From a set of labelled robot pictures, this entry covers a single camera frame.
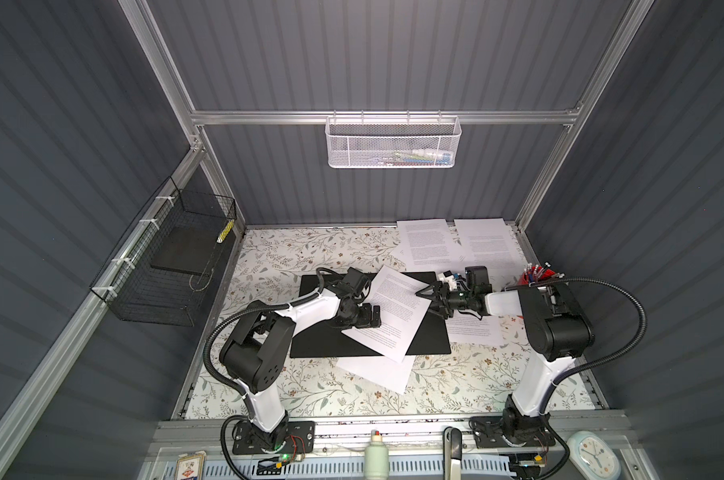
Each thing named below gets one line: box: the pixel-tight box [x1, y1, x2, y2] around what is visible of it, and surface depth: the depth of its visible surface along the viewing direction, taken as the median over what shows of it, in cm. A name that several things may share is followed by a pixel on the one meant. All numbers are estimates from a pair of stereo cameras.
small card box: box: [175, 451, 207, 480], surface depth 70 cm
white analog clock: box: [566, 430, 621, 480], surface depth 70 cm
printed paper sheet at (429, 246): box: [391, 219, 467, 272], surface depth 118 cm
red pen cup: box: [518, 261, 565, 286], surface depth 90 cm
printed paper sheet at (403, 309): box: [341, 265, 432, 364], surface depth 93 cm
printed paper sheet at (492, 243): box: [453, 218, 529, 289], surface depth 118 cm
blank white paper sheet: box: [336, 355, 416, 395], surface depth 86 cm
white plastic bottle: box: [364, 429, 390, 480], surface depth 66 cm
